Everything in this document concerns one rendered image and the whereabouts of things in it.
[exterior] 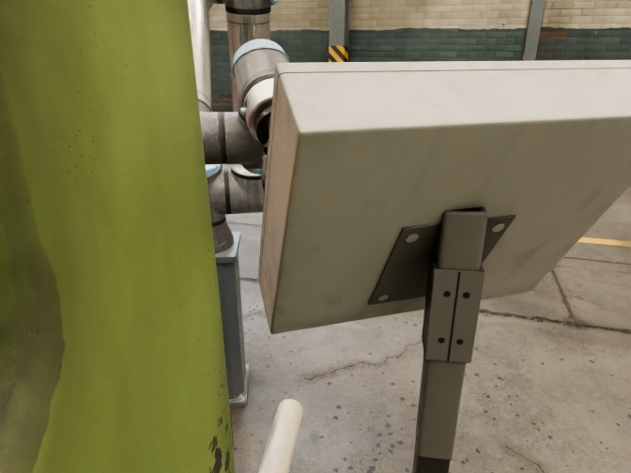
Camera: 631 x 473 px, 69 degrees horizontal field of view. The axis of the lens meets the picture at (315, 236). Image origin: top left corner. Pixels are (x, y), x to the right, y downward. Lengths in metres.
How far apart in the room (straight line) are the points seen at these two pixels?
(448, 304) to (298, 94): 0.24
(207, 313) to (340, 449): 1.48
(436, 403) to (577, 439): 1.41
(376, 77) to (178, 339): 0.25
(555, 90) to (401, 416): 1.49
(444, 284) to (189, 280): 0.29
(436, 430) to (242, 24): 1.05
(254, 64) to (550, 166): 0.46
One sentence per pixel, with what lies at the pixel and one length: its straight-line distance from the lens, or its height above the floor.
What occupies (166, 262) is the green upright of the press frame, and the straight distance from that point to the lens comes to 0.16.
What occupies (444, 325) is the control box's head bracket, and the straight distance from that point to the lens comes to 0.46.
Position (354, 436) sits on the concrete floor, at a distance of 1.70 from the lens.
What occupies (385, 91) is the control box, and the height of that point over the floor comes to 1.18.
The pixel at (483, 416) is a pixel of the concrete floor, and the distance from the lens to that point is 1.86.
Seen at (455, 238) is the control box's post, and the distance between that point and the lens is 0.42.
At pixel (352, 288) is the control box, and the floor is 0.99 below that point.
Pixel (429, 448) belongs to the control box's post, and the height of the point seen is 0.81.
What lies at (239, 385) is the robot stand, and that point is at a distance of 1.80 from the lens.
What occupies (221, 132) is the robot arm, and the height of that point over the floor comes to 1.08.
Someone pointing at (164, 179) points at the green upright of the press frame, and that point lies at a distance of 0.16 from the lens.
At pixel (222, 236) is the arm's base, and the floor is 0.65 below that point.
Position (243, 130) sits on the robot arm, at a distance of 0.81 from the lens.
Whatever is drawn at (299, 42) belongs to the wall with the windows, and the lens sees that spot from 7.62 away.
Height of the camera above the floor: 1.21
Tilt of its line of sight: 22 degrees down
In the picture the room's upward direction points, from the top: straight up
